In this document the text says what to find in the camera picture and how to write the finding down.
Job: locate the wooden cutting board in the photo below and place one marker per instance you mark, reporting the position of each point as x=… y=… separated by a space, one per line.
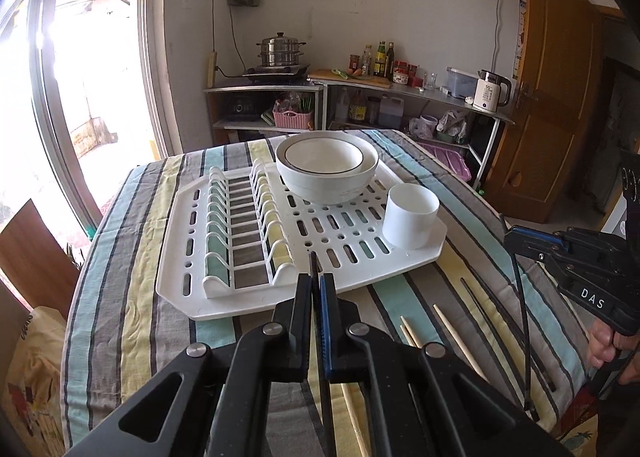
x=336 y=75

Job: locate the light wooden chopstick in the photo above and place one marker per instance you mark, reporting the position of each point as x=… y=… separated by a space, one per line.
x=460 y=343
x=352 y=414

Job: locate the striped tablecloth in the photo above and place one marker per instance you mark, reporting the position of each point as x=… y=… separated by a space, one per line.
x=120 y=332

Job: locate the large white bowl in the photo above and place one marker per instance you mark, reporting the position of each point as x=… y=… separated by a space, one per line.
x=326 y=167

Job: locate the small metal shelf stand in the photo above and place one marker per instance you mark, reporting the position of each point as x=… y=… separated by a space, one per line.
x=242 y=111

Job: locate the pink plastic basket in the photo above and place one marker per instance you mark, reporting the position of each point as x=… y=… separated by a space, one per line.
x=286 y=116

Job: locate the steel steamer pot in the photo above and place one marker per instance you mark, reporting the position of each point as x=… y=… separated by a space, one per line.
x=280 y=51

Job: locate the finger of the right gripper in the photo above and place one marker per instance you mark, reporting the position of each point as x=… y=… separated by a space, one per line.
x=596 y=256
x=534 y=244

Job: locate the wooden door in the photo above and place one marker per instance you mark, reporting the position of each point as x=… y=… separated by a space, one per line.
x=558 y=83

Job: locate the dark sauce bottle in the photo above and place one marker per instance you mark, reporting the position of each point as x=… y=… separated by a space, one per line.
x=389 y=61

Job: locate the black induction cooker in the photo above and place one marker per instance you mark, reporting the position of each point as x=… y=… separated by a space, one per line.
x=294 y=74

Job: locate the white plastic dish rack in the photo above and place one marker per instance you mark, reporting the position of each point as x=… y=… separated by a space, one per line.
x=237 y=240

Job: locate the white electric kettle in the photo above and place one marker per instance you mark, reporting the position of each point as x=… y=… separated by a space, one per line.
x=492 y=91

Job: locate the white utensil cup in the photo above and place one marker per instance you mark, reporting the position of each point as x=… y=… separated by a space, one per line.
x=411 y=211

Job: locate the metal shelf table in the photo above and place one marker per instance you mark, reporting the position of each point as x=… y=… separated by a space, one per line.
x=481 y=133

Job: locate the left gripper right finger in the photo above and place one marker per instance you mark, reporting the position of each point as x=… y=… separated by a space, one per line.
x=421 y=401

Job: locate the clear blue plastic container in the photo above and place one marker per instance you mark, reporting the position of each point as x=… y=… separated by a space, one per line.
x=460 y=85

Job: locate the pink lidded storage box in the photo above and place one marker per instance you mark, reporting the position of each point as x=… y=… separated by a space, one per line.
x=449 y=158

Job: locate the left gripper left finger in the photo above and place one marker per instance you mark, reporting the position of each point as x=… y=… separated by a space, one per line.
x=212 y=402

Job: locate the person's right hand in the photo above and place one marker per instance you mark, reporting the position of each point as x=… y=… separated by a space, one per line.
x=602 y=346

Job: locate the sliding window frame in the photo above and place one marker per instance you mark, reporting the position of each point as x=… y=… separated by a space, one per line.
x=79 y=107

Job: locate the green label sauce bottle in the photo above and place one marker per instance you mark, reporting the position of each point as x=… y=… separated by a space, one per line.
x=380 y=60

